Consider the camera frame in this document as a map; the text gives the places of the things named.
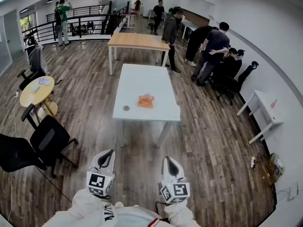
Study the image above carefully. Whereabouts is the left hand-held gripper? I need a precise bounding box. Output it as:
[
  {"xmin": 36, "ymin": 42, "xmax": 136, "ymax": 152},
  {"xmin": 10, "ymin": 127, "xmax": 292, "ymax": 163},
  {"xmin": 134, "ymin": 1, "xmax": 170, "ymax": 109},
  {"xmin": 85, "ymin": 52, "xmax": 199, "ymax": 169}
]
[{"xmin": 86, "ymin": 149, "xmax": 116, "ymax": 200}]

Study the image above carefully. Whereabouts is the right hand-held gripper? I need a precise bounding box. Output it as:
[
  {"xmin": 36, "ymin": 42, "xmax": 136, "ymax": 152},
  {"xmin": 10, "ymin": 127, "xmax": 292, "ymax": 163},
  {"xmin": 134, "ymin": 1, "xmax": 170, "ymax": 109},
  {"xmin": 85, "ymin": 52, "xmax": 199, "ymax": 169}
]
[{"xmin": 160, "ymin": 156, "xmax": 191, "ymax": 204}]

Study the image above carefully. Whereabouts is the orange plastic snack packet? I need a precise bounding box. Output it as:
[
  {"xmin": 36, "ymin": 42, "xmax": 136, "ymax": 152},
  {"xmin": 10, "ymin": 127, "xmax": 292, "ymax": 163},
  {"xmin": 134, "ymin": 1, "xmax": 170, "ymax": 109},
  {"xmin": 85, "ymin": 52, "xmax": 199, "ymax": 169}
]
[{"xmin": 136, "ymin": 93, "xmax": 155, "ymax": 109}]

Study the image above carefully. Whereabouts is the person's left forearm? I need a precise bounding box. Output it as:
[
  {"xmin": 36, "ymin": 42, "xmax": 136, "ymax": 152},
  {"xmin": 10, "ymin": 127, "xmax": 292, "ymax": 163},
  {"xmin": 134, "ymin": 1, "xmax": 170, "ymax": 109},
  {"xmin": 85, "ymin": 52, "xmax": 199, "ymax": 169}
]
[{"xmin": 71, "ymin": 187, "xmax": 112, "ymax": 219}]

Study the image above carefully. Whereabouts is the person's right forearm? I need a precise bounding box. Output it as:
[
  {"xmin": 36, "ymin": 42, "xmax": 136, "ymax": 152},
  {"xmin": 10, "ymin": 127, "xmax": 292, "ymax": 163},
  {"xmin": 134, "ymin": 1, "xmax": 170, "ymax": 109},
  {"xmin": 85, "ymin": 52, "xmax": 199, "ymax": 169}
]
[{"xmin": 164, "ymin": 201, "xmax": 201, "ymax": 227}]

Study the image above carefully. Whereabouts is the black office chair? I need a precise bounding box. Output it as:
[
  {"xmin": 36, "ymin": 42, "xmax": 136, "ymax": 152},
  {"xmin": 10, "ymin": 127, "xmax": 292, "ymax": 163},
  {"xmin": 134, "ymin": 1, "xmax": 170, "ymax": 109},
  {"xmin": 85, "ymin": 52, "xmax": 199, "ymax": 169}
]
[
  {"xmin": 17, "ymin": 36, "xmax": 62, "ymax": 94},
  {"xmin": 211, "ymin": 74, "xmax": 241, "ymax": 106},
  {"xmin": 238, "ymin": 61, "xmax": 259, "ymax": 92},
  {"xmin": 0, "ymin": 103, "xmax": 79, "ymax": 179}
]

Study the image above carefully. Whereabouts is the person's white suit torso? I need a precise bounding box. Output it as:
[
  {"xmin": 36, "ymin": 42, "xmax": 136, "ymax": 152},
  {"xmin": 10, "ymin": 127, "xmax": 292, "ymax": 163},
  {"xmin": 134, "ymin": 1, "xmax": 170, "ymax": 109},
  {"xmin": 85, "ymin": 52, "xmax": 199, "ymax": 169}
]
[{"xmin": 42, "ymin": 202, "xmax": 171, "ymax": 227}]

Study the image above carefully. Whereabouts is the white rectangular table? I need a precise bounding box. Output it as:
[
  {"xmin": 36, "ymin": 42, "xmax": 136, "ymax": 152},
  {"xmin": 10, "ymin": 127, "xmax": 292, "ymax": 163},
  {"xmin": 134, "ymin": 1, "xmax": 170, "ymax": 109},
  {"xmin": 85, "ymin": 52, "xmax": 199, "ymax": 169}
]
[{"xmin": 112, "ymin": 63, "xmax": 182, "ymax": 148}]

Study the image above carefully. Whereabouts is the round yellow table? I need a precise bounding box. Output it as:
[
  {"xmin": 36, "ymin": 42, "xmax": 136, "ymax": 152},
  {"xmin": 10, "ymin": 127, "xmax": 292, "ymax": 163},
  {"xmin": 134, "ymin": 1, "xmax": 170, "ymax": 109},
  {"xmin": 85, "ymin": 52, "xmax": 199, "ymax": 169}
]
[{"xmin": 19, "ymin": 76, "xmax": 59, "ymax": 125}]

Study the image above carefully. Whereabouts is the cardboard box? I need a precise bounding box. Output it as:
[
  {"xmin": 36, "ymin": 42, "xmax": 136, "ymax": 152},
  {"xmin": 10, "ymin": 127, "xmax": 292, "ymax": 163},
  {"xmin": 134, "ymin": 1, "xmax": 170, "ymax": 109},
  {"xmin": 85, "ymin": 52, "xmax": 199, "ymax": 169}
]
[{"xmin": 259, "ymin": 152, "xmax": 285, "ymax": 186}]

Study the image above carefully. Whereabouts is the white flat box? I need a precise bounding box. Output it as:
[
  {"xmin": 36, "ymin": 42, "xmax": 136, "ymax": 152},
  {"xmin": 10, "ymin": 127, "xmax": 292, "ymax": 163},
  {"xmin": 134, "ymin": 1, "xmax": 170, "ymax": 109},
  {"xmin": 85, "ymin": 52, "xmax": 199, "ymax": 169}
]
[{"xmin": 29, "ymin": 81, "xmax": 41, "ymax": 94}]

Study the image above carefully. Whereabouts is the white side desk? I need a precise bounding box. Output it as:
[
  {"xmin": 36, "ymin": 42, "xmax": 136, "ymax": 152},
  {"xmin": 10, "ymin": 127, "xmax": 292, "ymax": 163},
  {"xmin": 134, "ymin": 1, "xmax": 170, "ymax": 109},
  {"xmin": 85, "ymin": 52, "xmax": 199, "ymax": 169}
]
[{"xmin": 236, "ymin": 89, "xmax": 284, "ymax": 145}]

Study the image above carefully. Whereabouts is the grey jacket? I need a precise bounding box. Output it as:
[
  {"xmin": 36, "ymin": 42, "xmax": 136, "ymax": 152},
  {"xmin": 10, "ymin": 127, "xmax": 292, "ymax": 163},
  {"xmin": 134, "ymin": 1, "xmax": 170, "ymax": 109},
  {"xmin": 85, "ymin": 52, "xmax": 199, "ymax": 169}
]
[{"xmin": 26, "ymin": 44, "xmax": 47, "ymax": 75}]

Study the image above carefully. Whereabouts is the wooden top table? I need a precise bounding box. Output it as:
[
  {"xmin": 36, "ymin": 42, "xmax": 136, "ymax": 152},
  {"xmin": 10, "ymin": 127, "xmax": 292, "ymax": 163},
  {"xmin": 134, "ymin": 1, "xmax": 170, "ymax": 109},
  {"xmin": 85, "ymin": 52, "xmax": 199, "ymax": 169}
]
[{"xmin": 107, "ymin": 32, "xmax": 171, "ymax": 76}]

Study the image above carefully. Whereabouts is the black metal railing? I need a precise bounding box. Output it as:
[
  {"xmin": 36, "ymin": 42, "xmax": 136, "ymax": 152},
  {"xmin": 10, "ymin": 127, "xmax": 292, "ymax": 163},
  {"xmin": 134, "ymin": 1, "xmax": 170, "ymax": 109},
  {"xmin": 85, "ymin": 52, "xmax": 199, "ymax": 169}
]
[{"xmin": 21, "ymin": 1, "xmax": 130, "ymax": 44}]

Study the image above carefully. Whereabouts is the small white table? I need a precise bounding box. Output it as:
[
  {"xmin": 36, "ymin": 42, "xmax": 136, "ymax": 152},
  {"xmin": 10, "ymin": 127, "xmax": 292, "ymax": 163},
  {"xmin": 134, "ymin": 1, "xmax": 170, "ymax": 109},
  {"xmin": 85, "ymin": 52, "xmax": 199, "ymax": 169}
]
[{"xmin": 122, "ymin": 12, "xmax": 137, "ymax": 29}]

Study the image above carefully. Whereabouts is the white desk grey top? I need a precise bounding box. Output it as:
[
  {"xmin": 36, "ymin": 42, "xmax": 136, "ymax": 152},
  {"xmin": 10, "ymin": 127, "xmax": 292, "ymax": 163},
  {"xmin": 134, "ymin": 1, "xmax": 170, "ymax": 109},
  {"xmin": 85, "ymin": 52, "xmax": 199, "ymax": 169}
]
[{"xmin": 179, "ymin": 18, "xmax": 199, "ymax": 40}]

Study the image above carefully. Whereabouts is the long white table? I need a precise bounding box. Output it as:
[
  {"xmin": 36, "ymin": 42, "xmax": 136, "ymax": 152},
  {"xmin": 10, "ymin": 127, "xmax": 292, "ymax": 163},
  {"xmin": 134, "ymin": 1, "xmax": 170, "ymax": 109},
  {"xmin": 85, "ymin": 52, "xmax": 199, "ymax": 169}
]
[{"xmin": 148, "ymin": 8, "xmax": 166, "ymax": 21}]

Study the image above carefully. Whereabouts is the window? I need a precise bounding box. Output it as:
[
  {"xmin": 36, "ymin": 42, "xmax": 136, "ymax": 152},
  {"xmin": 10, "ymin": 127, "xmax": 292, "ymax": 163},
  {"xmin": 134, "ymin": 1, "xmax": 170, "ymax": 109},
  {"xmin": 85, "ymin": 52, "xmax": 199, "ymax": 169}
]
[{"xmin": 20, "ymin": 12, "xmax": 36, "ymax": 33}]

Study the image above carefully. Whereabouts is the white adapter with cable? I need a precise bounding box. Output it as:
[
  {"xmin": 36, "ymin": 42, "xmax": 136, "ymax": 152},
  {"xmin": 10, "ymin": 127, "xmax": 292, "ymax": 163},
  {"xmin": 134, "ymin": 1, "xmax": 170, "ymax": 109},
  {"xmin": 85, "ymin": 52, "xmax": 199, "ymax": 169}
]
[{"xmin": 276, "ymin": 182, "xmax": 299, "ymax": 202}]

